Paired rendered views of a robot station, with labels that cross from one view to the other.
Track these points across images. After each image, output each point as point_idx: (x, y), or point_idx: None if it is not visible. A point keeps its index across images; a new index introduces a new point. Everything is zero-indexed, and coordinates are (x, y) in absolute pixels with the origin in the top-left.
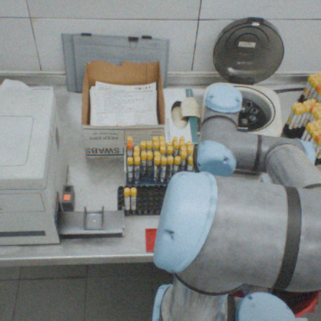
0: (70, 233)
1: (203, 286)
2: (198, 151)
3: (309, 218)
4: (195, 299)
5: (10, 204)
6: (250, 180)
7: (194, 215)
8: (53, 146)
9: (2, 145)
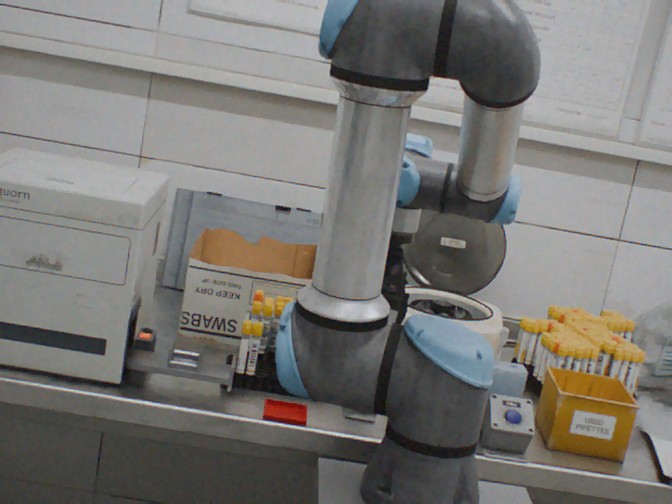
0: (143, 365)
1: (369, 59)
2: None
3: None
4: (355, 149)
5: (78, 257)
6: None
7: None
8: (154, 224)
9: (93, 180)
